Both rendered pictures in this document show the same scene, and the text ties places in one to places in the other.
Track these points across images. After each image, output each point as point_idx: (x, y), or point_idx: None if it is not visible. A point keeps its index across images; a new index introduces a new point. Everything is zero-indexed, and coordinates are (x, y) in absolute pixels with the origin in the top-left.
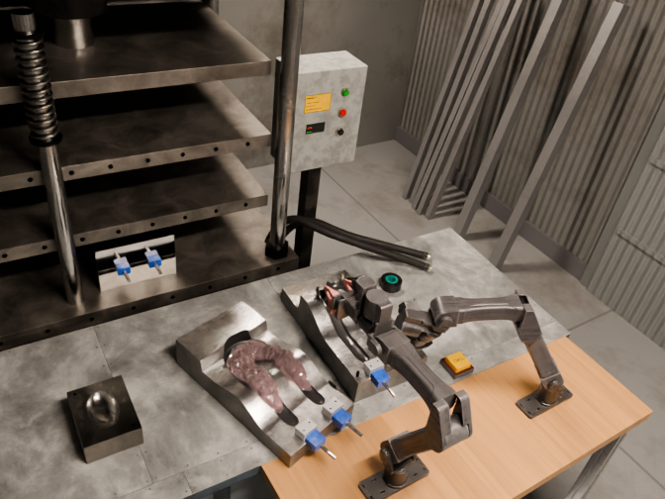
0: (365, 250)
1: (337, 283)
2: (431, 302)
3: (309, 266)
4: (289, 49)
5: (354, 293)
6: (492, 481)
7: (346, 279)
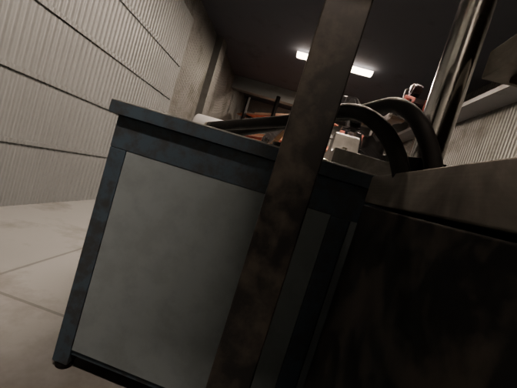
0: (265, 142)
1: (375, 138)
2: (358, 102)
3: (365, 172)
4: None
5: (419, 95)
6: None
7: (414, 97)
